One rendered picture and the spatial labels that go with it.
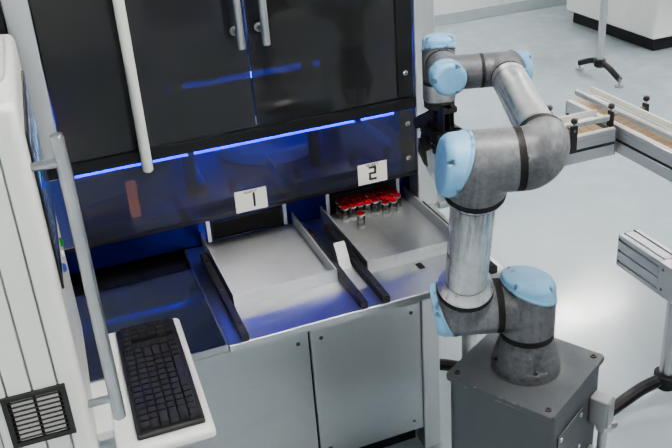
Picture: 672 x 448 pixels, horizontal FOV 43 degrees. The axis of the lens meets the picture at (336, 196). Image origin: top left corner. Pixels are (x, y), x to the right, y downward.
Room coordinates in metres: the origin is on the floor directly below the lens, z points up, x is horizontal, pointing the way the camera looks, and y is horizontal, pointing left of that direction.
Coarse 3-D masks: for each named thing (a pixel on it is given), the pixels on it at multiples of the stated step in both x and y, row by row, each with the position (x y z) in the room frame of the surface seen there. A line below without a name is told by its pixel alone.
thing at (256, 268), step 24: (240, 240) 2.03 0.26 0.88; (264, 240) 2.02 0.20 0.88; (288, 240) 2.01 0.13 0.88; (312, 240) 1.94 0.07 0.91; (216, 264) 1.85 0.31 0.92; (240, 264) 1.90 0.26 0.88; (264, 264) 1.89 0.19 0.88; (288, 264) 1.88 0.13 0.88; (312, 264) 1.88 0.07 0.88; (240, 288) 1.79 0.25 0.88; (264, 288) 1.73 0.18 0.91; (288, 288) 1.75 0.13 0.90
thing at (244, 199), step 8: (240, 192) 1.98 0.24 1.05; (248, 192) 1.99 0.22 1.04; (256, 192) 1.99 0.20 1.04; (264, 192) 2.00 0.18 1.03; (240, 200) 1.98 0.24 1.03; (248, 200) 1.99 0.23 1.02; (256, 200) 1.99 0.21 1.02; (264, 200) 2.00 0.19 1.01; (240, 208) 1.98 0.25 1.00; (248, 208) 1.99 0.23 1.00; (256, 208) 1.99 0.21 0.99
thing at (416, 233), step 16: (320, 208) 2.13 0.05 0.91; (416, 208) 2.14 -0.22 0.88; (336, 224) 2.02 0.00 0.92; (352, 224) 2.07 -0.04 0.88; (368, 224) 2.07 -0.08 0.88; (384, 224) 2.06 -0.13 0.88; (400, 224) 2.05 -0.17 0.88; (416, 224) 2.05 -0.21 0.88; (432, 224) 2.04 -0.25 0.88; (352, 240) 1.98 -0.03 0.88; (368, 240) 1.98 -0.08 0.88; (384, 240) 1.97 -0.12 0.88; (400, 240) 1.97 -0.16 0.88; (416, 240) 1.96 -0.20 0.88; (432, 240) 1.95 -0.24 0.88; (368, 256) 1.89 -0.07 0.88; (384, 256) 1.83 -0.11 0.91; (400, 256) 1.84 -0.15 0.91; (416, 256) 1.86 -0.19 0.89; (432, 256) 1.87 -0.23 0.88
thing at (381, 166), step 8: (384, 160) 2.11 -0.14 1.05; (360, 168) 2.09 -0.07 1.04; (368, 168) 2.10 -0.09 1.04; (376, 168) 2.10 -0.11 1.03; (384, 168) 2.11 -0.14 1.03; (360, 176) 2.09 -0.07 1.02; (368, 176) 2.10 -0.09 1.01; (376, 176) 2.10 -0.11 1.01; (384, 176) 2.11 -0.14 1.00; (360, 184) 2.09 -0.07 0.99
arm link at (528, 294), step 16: (512, 272) 1.54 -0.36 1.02; (528, 272) 1.55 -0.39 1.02; (544, 272) 1.55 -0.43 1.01; (496, 288) 1.51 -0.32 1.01; (512, 288) 1.49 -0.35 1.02; (528, 288) 1.48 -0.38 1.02; (544, 288) 1.49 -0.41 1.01; (512, 304) 1.48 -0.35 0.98; (528, 304) 1.47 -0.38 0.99; (544, 304) 1.47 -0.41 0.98; (512, 320) 1.47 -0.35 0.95; (528, 320) 1.47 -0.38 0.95; (544, 320) 1.48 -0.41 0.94; (512, 336) 1.49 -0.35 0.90; (528, 336) 1.47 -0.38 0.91; (544, 336) 1.48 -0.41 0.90
